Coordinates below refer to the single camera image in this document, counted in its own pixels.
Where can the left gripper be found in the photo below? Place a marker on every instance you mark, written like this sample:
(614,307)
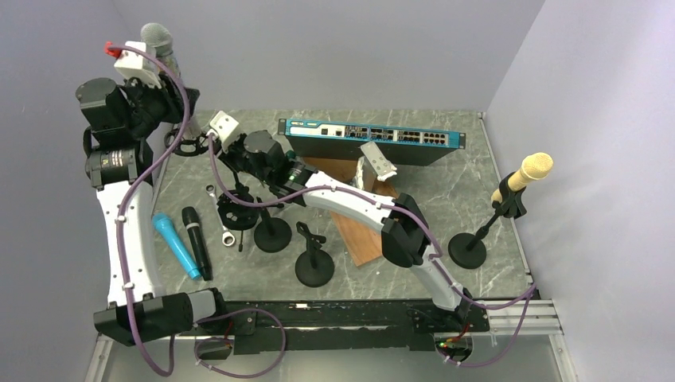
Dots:
(169,94)

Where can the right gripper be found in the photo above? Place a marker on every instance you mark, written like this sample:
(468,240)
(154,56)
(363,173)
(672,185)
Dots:
(228,157)

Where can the silver mesh glitter microphone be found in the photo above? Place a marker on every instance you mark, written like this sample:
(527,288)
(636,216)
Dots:
(158,37)

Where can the black handheld microphone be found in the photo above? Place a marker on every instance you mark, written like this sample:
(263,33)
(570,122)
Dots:
(192,224)

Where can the shock mount desk stand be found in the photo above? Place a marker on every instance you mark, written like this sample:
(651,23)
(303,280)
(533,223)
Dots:
(270,234)

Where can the blue foam microphone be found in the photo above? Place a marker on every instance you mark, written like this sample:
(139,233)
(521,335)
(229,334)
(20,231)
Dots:
(165,227)

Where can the clip desk mic stand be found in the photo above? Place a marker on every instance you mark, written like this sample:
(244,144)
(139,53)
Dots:
(314,267)

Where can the tripod shock mount stand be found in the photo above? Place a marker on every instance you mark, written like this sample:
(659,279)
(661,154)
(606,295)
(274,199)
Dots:
(184,145)

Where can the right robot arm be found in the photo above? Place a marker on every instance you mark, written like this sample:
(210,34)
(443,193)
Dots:
(407,241)

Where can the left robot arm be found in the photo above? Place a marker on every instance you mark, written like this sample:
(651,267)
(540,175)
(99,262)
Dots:
(119,166)

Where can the right clip mic stand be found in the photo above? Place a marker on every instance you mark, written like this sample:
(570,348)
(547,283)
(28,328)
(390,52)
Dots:
(467,249)

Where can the yellow foam microphone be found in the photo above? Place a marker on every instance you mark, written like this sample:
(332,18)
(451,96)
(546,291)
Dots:
(534,167)

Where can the silver combination wrench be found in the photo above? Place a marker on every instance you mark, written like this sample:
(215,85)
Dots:
(227,238)

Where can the wooden board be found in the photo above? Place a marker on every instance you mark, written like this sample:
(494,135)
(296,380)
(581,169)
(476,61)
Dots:
(362,243)

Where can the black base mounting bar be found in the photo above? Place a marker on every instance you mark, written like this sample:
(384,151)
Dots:
(413,324)

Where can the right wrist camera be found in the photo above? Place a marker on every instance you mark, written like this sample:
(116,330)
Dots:
(225,129)

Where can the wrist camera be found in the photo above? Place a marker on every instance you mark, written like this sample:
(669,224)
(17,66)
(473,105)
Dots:
(225,129)
(132,65)

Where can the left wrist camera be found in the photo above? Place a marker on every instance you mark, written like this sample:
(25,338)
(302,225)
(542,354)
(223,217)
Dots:
(132,65)

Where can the white hinged bracket fixture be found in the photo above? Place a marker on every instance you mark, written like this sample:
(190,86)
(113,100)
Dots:
(372,166)

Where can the blue network switch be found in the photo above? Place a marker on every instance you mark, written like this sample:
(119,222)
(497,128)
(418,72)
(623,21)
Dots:
(400,145)

